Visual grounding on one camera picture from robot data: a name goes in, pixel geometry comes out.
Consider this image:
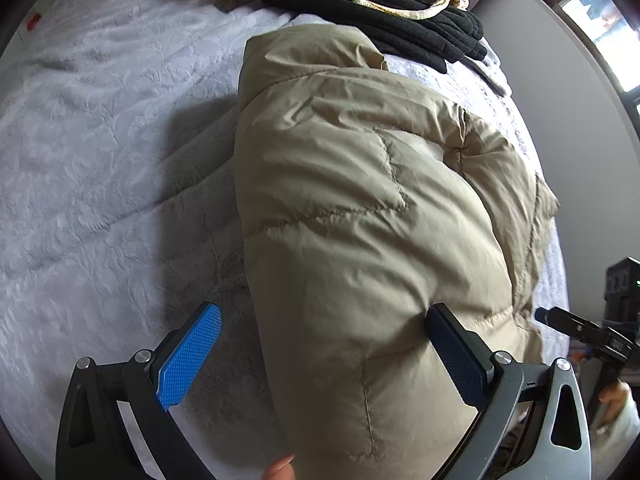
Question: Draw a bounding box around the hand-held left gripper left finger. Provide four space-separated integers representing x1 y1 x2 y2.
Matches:
56 301 222 480

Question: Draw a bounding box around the beige puffer jacket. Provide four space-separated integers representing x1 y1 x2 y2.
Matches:
234 22 561 480

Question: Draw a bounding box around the person's left hand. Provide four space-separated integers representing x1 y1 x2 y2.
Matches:
264 454 297 480

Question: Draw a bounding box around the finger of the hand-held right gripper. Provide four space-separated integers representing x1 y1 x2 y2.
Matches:
534 306 601 343

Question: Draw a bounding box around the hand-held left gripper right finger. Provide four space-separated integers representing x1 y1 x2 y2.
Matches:
426 303 593 480

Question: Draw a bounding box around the lavender plush blanket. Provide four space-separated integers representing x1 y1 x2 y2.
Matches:
0 0 571 480

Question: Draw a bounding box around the window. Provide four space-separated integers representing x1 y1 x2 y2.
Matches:
520 0 640 126

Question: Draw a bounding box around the black knit garment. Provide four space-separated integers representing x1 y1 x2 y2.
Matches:
252 0 488 75

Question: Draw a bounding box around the person's right hand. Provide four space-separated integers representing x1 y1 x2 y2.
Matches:
598 381 632 426

